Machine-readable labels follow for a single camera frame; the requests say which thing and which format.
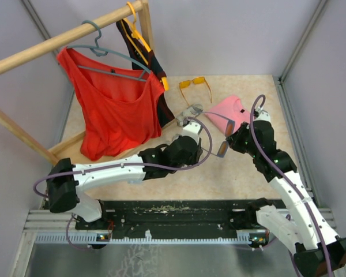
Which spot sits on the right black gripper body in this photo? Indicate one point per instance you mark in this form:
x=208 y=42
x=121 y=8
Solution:
x=241 y=142

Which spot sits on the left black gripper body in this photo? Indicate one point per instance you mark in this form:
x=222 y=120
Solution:
x=194 y=160

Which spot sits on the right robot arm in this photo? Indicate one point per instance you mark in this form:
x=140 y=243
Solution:
x=315 y=246

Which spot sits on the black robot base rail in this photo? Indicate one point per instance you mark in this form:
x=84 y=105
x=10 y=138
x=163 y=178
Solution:
x=159 y=222

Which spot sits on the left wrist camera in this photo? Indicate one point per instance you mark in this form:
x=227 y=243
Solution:
x=192 y=130

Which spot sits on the red tank top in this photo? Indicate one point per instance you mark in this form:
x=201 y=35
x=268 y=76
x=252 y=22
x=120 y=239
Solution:
x=119 y=105

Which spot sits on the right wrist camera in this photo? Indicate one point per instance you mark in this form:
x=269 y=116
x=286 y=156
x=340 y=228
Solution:
x=261 y=115

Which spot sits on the dark navy maroon garment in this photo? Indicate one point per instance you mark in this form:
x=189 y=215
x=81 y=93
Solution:
x=140 y=50

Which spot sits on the yellow clothes hanger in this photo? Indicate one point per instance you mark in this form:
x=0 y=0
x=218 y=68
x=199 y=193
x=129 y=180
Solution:
x=144 y=19

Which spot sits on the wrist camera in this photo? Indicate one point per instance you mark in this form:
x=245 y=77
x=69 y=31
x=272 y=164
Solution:
x=192 y=130
x=261 y=115

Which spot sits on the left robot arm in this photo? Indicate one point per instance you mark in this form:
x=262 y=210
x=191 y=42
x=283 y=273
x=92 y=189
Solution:
x=68 y=183

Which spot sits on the grey patterned glasses case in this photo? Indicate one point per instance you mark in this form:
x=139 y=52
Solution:
x=193 y=110

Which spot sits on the wooden clothes rack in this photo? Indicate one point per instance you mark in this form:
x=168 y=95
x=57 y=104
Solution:
x=56 y=42

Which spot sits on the narrow blue cleaning cloth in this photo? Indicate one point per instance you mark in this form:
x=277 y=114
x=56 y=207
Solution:
x=136 y=181

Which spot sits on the grey-framed sunglasses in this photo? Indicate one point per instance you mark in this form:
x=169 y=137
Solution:
x=223 y=148

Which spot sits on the orange sunglasses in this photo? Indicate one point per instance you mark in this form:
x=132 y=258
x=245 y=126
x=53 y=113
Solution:
x=196 y=81

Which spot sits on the folded pink t-shirt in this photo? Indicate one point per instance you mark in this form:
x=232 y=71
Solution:
x=230 y=108

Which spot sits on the grey-blue clothes hanger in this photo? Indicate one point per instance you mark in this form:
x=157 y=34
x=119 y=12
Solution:
x=101 y=52

